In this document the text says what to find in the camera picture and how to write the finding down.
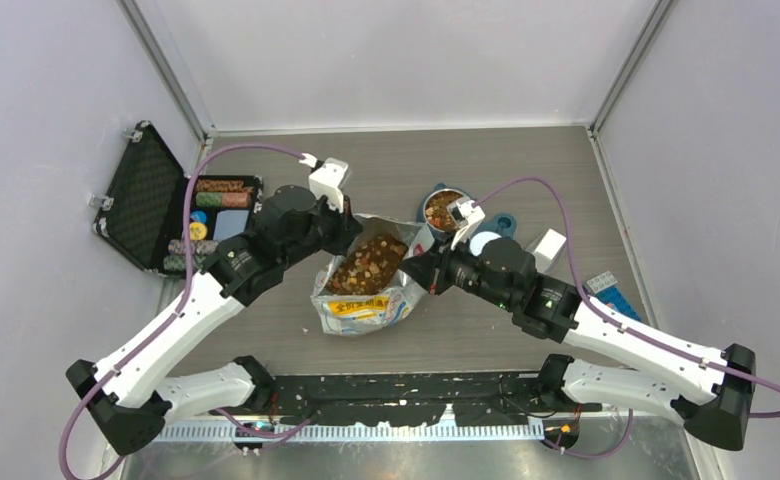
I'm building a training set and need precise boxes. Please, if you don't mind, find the brown poker chip stack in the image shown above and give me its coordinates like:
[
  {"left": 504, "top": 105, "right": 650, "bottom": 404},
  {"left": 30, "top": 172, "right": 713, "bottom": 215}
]
[{"left": 195, "top": 179, "right": 245, "bottom": 193}]

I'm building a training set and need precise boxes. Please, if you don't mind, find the white yellow pet food bag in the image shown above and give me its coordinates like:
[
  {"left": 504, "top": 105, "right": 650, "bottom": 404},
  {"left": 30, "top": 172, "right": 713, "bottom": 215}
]
[{"left": 311, "top": 214, "right": 434, "bottom": 337}]

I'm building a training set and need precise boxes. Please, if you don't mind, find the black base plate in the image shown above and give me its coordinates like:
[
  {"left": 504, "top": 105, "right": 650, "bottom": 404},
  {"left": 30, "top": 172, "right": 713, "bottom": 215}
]
[{"left": 208, "top": 372, "right": 603, "bottom": 428}]

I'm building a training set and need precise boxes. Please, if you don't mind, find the blue toy brick block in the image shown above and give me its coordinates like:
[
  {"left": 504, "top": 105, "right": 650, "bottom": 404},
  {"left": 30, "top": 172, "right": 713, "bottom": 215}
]
[{"left": 584, "top": 271, "right": 642, "bottom": 321}]

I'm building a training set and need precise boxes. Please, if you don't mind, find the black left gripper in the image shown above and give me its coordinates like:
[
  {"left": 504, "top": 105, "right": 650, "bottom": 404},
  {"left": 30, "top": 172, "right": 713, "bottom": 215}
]
[{"left": 280, "top": 191, "right": 364, "bottom": 269}]

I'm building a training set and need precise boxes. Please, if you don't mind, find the striped poker chip stack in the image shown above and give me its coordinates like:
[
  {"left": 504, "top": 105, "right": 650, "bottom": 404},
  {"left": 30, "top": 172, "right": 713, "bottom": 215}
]
[{"left": 167, "top": 239, "right": 218, "bottom": 256}]

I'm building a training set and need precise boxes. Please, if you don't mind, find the yellow poker chip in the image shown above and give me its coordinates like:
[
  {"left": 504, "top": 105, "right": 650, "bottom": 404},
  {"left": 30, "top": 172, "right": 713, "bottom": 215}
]
[{"left": 187, "top": 222, "right": 208, "bottom": 241}]

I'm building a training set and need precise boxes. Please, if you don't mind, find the black foam-lined case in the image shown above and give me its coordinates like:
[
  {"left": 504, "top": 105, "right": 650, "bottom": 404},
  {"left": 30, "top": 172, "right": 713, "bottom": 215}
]
[{"left": 93, "top": 121, "right": 264, "bottom": 277}]

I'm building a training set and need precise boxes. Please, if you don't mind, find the blue poker chip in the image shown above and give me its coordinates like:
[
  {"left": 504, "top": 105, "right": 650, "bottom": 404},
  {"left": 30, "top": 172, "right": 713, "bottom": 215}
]
[{"left": 189, "top": 210, "right": 207, "bottom": 224}]

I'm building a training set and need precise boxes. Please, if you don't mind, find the green poker chip stack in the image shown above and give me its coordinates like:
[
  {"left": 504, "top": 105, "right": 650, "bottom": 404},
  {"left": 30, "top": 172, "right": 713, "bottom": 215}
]
[{"left": 194, "top": 191, "right": 252, "bottom": 209}]

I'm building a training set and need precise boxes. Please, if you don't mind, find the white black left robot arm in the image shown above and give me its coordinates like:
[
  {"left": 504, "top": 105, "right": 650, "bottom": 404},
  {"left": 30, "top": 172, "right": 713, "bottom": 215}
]
[{"left": 66, "top": 185, "right": 362, "bottom": 456}]

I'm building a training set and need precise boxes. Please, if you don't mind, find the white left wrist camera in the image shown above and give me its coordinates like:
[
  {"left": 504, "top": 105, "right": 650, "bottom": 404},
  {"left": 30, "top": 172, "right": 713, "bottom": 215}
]
[{"left": 299, "top": 153, "right": 351, "bottom": 213}]

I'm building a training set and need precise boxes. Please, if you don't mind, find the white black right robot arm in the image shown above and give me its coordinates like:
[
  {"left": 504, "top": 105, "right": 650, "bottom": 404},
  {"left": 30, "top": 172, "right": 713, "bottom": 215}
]
[{"left": 400, "top": 237, "right": 756, "bottom": 451}]

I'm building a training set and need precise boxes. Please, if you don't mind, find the light blue card deck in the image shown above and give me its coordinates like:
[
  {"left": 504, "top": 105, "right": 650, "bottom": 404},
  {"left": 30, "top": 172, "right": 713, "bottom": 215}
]
[{"left": 212, "top": 210, "right": 250, "bottom": 241}]

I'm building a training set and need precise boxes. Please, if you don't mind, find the teal double pet bowl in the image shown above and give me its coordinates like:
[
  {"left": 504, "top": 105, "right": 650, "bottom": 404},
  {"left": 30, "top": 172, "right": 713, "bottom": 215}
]
[{"left": 416, "top": 183, "right": 517, "bottom": 255}]

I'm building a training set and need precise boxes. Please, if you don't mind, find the metal food scoop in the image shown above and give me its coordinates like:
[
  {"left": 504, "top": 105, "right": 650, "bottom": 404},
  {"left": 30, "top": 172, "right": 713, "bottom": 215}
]
[{"left": 526, "top": 229, "right": 567, "bottom": 274}]

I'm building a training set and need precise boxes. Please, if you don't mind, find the green striped chip stack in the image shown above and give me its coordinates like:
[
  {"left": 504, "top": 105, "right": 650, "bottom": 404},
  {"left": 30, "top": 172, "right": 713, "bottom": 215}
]
[{"left": 163, "top": 255, "right": 187, "bottom": 273}]

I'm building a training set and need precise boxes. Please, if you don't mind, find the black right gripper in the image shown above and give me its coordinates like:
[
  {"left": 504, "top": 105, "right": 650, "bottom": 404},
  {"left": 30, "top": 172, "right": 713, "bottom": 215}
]
[{"left": 399, "top": 226, "right": 516, "bottom": 309}]

